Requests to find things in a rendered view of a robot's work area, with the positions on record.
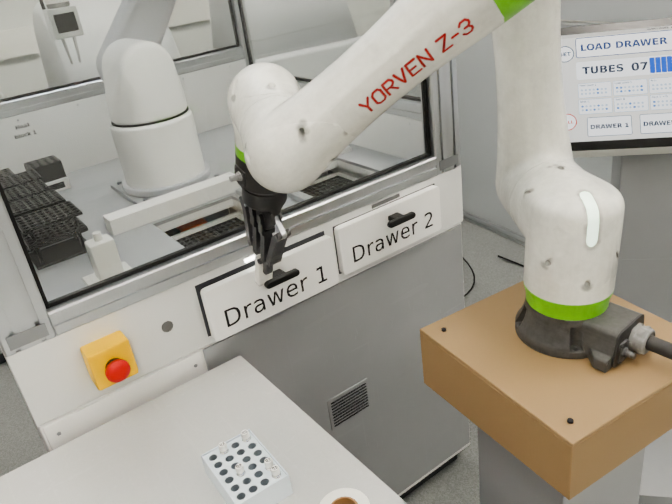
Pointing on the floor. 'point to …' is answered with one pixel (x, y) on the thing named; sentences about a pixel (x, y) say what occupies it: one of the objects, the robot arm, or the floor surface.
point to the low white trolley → (192, 449)
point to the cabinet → (339, 365)
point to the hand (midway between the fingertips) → (263, 268)
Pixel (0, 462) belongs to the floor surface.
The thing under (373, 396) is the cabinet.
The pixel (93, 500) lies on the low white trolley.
